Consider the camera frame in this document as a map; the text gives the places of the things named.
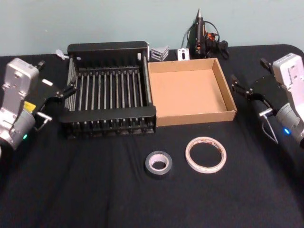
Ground right gripper cable silver plug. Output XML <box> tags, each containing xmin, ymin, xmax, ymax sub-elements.
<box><xmin>258</xmin><ymin>108</ymin><xmax>279</xmax><ymax>144</ymax></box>

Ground black table cloth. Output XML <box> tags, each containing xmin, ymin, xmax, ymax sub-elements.
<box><xmin>0</xmin><ymin>44</ymin><xmax>304</xmax><ymax>228</ymax></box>

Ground shallow brown cardboard tray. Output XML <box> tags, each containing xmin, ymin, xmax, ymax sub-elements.
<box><xmin>147</xmin><ymin>57</ymin><xmax>238</xmax><ymax>127</ymax></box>

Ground black corded tool orange parts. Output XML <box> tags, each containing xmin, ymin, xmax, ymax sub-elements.
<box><xmin>192</xmin><ymin>8</ymin><xmax>219</xmax><ymax>57</ymax></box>

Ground roll of silver tape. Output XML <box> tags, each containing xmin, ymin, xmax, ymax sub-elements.
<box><xmin>144</xmin><ymin>150</ymin><xmax>173</xmax><ymax>181</ymax></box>

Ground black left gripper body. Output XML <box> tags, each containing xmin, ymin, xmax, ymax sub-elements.
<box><xmin>23</xmin><ymin>68</ymin><xmax>64</xmax><ymax>114</ymax></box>

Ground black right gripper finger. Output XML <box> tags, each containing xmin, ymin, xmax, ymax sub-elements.
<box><xmin>260</xmin><ymin>57</ymin><xmax>274</xmax><ymax>73</ymax></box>
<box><xmin>230</xmin><ymin>74</ymin><xmax>254</xmax><ymax>98</ymax></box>

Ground roll of white tape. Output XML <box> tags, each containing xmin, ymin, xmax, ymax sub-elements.
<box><xmin>184</xmin><ymin>136</ymin><xmax>228</xmax><ymax>173</ymax></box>

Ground black rack with steel bars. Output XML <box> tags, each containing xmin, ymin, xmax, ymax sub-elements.
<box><xmin>58</xmin><ymin>40</ymin><xmax>157</xmax><ymax>141</ymax></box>

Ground gripper cable silver plug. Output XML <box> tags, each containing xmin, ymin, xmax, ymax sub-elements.
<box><xmin>258</xmin><ymin>108</ymin><xmax>279</xmax><ymax>144</ymax></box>
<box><xmin>35</xmin><ymin>111</ymin><xmax>53</xmax><ymax>132</ymax></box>

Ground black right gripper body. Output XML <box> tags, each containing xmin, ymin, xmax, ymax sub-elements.
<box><xmin>247</xmin><ymin>72</ymin><xmax>289</xmax><ymax>114</ymax></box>

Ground white slotted plastic plate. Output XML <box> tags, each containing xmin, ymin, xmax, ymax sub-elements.
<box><xmin>177</xmin><ymin>48</ymin><xmax>191</xmax><ymax>60</ymax></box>

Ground left gripper cable silver plug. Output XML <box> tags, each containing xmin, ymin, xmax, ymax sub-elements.
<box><xmin>35</xmin><ymin>111</ymin><xmax>53</xmax><ymax>132</ymax></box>

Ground clear plastic case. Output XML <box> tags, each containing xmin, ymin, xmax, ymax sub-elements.
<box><xmin>151</xmin><ymin>46</ymin><xmax>170</xmax><ymax>62</ymax></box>

